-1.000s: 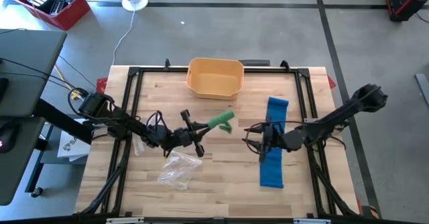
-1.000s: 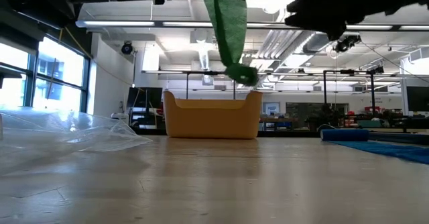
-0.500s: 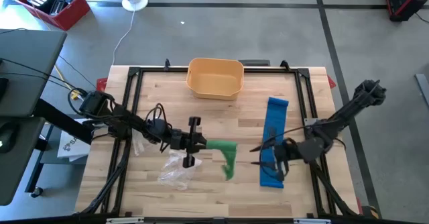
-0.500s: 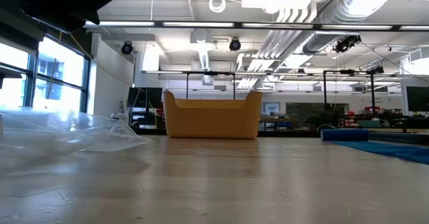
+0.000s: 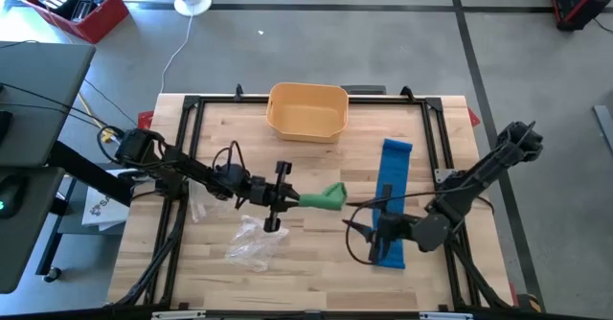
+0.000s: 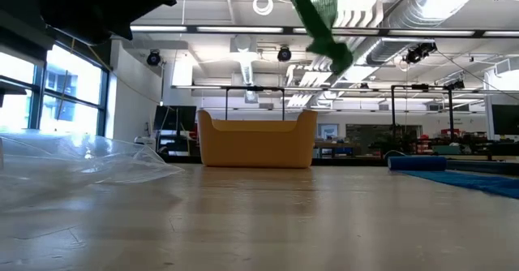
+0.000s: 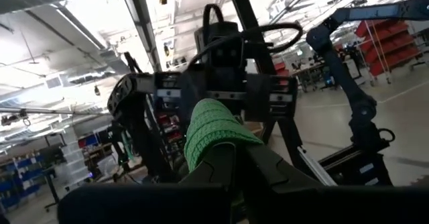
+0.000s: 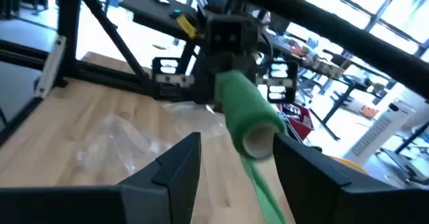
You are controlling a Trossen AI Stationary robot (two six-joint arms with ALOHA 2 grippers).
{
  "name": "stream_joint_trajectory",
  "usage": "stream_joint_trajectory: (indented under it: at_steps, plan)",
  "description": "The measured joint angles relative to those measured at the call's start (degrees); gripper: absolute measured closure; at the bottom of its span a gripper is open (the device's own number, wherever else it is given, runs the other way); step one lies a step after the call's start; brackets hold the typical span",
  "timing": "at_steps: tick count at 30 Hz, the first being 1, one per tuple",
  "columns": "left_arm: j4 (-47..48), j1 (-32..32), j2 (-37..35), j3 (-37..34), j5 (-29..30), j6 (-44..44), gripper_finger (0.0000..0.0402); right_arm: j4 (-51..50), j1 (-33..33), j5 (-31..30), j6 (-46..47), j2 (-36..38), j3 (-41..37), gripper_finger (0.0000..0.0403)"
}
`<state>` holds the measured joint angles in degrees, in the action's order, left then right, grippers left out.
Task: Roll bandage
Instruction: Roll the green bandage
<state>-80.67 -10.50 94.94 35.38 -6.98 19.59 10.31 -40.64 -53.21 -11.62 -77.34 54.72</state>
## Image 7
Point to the red bin rack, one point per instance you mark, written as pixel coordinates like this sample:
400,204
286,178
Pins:
385,36

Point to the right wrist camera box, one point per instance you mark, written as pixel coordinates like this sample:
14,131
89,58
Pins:
224,53

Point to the blue bin shelf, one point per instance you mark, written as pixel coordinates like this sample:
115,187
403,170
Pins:
20,180

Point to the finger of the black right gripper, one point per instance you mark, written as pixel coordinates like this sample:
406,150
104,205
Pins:
125,93
258,100

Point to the green elastic bandage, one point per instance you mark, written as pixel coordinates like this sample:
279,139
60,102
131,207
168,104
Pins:
211,126

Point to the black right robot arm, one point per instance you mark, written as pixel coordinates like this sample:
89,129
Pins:
140,140

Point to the clear plastic drawer tower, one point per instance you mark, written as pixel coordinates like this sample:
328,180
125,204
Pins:
72,163

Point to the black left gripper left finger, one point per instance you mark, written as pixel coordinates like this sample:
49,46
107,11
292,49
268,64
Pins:
201,204

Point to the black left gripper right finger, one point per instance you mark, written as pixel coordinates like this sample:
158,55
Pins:
285,204

